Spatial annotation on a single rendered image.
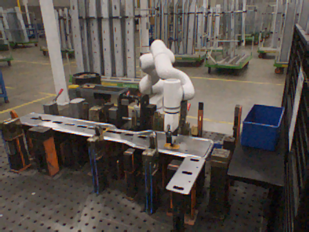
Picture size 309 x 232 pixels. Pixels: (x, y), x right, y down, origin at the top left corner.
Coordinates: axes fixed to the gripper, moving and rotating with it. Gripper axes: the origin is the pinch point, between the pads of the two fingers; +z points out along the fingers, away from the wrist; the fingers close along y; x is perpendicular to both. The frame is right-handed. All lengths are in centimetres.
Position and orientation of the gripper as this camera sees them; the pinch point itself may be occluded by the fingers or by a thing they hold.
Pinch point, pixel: (172, 137)
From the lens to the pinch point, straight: 142.7
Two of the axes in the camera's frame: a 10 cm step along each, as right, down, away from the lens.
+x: 9.2, 1.3, -3.8
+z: 0.3, 9.3, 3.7
